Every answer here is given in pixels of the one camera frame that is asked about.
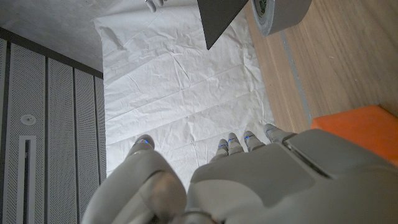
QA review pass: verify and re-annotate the white backdrop cloth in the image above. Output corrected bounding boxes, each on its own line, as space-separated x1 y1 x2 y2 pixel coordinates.
93 0 276 190

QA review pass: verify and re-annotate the black cloth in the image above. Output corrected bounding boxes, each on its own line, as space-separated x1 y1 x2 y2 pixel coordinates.
197 0 249 50

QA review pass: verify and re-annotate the long ceiling slot vent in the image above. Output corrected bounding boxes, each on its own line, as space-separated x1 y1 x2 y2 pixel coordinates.
17 135 37 224

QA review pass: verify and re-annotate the grey tape roll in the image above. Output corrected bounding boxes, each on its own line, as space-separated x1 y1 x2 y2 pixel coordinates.
251 0 313 37

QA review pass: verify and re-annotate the orange block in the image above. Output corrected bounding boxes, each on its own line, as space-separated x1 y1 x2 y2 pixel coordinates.
310 105 398 167

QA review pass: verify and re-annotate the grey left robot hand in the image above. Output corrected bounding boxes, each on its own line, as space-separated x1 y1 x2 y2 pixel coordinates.
80 123 398 224

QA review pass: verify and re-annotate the round white ceiling sensor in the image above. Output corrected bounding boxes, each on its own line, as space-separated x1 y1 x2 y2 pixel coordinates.
20 114 37 126

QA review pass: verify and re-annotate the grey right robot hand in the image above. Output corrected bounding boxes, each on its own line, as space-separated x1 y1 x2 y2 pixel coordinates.
144 0 165 13

